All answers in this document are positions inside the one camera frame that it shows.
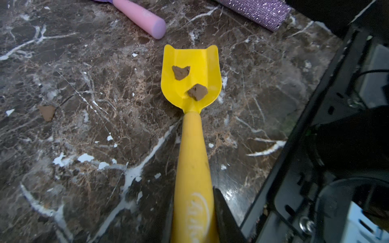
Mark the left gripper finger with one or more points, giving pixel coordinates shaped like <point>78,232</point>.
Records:
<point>228,230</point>

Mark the yellow trowel yellow handle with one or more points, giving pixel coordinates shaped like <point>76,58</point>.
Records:
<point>191,80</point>

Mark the purple trowel pink handle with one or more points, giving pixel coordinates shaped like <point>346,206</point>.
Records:
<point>148,21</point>

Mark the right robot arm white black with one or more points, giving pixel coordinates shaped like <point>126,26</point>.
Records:
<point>353,205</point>

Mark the black front rail base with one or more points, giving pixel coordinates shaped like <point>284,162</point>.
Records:
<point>357,79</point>

